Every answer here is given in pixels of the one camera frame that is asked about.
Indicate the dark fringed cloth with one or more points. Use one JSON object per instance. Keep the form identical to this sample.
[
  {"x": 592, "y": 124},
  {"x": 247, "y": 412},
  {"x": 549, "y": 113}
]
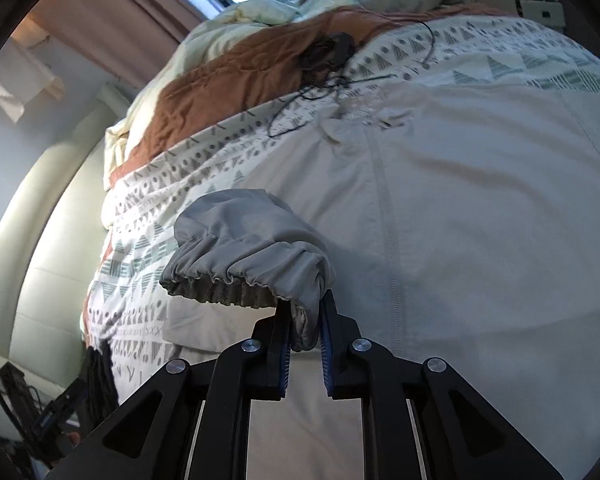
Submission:
[{"x": 100, "y": 385}]

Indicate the white nightstand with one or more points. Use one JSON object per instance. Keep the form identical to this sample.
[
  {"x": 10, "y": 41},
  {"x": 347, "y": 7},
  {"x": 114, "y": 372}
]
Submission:
[{"x": 539, "y": 10}]

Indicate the cream padded headboard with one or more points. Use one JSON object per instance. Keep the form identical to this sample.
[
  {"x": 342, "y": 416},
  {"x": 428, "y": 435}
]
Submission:
[{"x": 45, "y": 260}]

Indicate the brown and cream quilt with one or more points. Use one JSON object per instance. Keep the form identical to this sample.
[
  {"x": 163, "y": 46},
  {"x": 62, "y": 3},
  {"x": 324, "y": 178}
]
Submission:
[{"x": 205, "y": 90}]

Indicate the pink curtain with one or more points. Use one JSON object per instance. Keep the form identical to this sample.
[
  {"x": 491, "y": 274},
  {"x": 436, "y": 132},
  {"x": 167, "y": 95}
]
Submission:
[{"x": 130, "y": 10}]

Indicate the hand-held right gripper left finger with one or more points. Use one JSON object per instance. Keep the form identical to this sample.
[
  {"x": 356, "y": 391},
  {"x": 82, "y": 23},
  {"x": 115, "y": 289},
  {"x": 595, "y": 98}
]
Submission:
[{"x": 283, "y": 360}]

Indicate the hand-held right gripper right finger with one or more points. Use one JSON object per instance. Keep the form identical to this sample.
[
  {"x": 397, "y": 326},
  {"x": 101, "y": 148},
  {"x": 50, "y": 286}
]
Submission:
[{"x": 327, "y": 360}]

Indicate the hanging white cloth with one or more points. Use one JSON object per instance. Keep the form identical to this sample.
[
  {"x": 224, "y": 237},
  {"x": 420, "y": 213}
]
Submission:
[{"x": 15, "y": 85}]

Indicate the light beige jacket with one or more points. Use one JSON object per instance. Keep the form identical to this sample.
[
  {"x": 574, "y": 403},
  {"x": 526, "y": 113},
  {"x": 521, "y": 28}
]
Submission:
[{"x": 429, "y": 210}]

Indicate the patterned white blanket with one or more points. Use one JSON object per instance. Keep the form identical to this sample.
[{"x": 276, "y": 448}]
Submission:
[{"x": 145, "y": 240}]

